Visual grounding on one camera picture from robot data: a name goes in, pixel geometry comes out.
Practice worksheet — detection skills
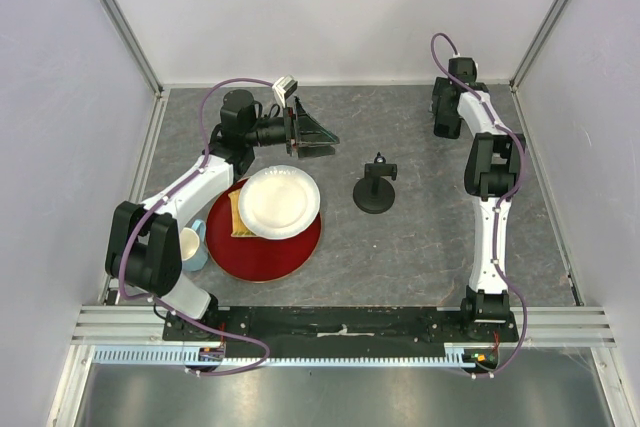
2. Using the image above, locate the yellow sponge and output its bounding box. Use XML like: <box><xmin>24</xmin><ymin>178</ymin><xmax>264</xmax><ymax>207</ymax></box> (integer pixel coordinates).
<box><xmin>228</xmin><ymin>190</ymin><xmax>255</xmax><ymax>238</ymax></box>

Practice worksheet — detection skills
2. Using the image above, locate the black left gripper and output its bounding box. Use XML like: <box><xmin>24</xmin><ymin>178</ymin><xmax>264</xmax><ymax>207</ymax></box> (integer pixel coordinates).
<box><xmin>245</xmin><ymin>97</ymin><xmax>339</xmax><ymax>161</ymax></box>

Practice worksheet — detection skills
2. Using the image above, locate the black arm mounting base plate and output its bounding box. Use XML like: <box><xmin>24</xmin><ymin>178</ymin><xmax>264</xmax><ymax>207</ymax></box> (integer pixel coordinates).
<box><xmin>202</xmin><ymin>306</ymin><xmax>519</xmax><ymax>357</ymax></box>

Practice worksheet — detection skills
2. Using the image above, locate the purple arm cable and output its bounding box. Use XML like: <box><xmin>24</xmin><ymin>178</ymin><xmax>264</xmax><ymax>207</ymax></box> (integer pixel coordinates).
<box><xmin>117</xmin><ymin>77</ymin><xmax>280</xmax><ymax>376</ymax></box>
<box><xmin>431</xmin><ymin>32</ymin><xmax>531</xmax><ymax>380</ymax></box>

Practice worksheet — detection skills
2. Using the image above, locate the grey slotted cable duct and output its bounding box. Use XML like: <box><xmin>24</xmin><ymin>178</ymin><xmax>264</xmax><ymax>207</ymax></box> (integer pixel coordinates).
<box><xmin>92</xmin><ymin>345</ymin><xmax>497</xmax><ymax>368</ymax></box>

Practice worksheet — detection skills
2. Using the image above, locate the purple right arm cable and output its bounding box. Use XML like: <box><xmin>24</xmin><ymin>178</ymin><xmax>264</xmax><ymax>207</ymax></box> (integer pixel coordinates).
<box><xmin>431</xmin><ymin>32</ymin><xmax>531</xmax><ymax>380</ymax></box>

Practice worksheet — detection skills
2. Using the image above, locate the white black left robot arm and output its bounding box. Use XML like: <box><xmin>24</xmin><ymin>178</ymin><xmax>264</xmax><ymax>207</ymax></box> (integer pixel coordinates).
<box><xmin>105</xmin><ymin>89</ymin><xmax>340</xmax><ymax>340</ymax></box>

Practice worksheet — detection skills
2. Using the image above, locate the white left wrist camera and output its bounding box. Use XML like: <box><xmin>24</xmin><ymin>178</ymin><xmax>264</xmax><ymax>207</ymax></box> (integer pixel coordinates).
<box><xmin>271</xmin><ymin>75</ymin><xmax>298</xmax><ymax>108</ymax></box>

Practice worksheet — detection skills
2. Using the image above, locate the black phone stand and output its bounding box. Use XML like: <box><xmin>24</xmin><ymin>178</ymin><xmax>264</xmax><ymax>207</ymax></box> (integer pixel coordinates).
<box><xmin>352</xmin><ymin>152</ymin><xmax>398</xmax><ymax>214</ymax></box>

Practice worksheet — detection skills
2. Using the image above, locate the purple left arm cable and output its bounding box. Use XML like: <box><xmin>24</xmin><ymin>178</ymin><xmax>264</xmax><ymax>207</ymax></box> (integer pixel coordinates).
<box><xmin>117</xmin><ymin>77</ymin><xmax>280</xmax><ymax>376</ymax></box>

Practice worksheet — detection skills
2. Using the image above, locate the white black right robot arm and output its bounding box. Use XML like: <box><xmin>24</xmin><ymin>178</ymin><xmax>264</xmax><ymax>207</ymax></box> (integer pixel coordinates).
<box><xmin>431</xmin><ymin>54</ymin><xmax>524</xmax><ymax>341</ymax></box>

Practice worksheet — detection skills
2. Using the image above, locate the light blue mug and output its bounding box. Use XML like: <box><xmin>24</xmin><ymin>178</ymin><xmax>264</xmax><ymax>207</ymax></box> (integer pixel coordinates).
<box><xmin>179</xmin><ymin>219</ymin><xmax>208</xmax><ymax>272</ymax></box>

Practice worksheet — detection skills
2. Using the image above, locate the red round tray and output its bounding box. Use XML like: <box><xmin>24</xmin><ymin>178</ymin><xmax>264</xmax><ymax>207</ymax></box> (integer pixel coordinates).
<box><xmin>205</xmin><ymin>179</ymin><xmax>322</xmax><ymax>283</ymax></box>

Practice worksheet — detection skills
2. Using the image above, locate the white paper plate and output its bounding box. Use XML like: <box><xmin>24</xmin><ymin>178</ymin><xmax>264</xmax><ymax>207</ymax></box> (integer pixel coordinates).
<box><xmin>238</xmin><ymin>165</ymin><xmax>321</xmax><ymax>240</ymax></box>

